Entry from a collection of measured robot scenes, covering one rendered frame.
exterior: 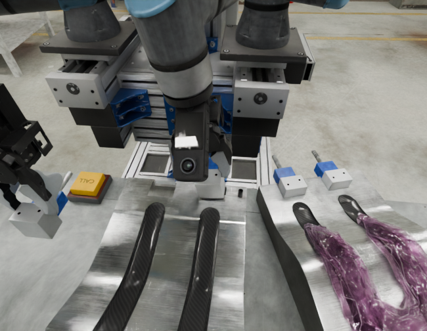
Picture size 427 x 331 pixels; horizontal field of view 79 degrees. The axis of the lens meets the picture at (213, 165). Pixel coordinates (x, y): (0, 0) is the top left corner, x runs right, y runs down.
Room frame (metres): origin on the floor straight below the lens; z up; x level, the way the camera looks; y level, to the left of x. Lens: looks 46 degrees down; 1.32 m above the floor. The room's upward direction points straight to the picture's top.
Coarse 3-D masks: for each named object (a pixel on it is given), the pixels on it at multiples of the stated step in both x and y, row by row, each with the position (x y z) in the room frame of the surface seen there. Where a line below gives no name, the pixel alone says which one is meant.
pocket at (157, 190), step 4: (152, 184) 0.36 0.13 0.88; (156, 184) 0.37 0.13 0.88; (160, 184) 0.37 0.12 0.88; (164, 184) 0.37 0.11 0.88; (152, 188) 0.36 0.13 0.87; (156, 188) 0.36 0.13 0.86; (160, 188) 0.36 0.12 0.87; (164, 188) 0.36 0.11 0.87; (168, 188) 0.36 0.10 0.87; (172, 188) 0.36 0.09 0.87; (148, 192) 0.33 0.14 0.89; (152, 192) 0.35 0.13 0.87; (156, 192) 0.35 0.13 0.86; (160, 192) 0.35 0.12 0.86; (164, 192) 0.35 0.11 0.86; (168, 192) 0.35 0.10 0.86; (172, 192) 0.35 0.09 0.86; (164, 196) 0.34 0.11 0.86; (168, 196) 0.34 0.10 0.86; (172, 196) 0.34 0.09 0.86
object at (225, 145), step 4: (220, 136) 0.32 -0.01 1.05; (224, 136) 0.31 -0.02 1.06; (220, 140) 0.31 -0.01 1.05; (224, 140) 0.31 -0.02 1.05; (228, 140) 0.32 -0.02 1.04; (220, 144) 0.31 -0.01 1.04; (224, 144) 0.31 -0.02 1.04; (228, 144) 0.31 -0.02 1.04; (220, 148) 0.31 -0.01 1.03; (224, 148) 0.31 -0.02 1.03; (228, 148) 0.31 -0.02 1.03; (232, 148) 0.32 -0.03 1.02; (224, 152) 0.31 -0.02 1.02; (228, 152) 0.31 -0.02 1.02; (232, 152) 0.32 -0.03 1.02; (228, 156) 0.31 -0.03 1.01; (228, 160) 0.32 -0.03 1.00
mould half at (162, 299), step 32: (128, 192) 0.33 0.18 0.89; (192, 192) 0.33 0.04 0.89; (128, 224) 0.26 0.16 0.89; (192, 224) 0.26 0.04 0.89; (224, 224) 0.26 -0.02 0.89; (96, 256) 0.20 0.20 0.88; (128, 256) 0.20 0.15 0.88; (160, 256) 0.20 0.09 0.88; (192, 256) 0.20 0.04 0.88; (224, 256) 0.20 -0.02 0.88; (96, 288) 0.14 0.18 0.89; (160, 288) 0.14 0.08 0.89; (224, 288) 0.14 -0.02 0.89; (64, 320) 0.09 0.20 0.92; (96, 320) 0.09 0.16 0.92; (160, 320) 0.09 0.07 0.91; (224, 320) 0.09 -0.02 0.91
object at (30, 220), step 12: (60, 192) 0.29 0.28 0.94; (24, 204) 0.25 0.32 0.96; (60, 204) 0.27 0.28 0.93; (12, 216) 0.23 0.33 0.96; (24, 216) 0.23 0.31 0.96; (36, 216) 0.23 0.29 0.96; (48, 216) 0.24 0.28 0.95; (24, 228) 0.22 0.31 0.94; (36, 228) 0.22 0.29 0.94; (48, 228) 0.23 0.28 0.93
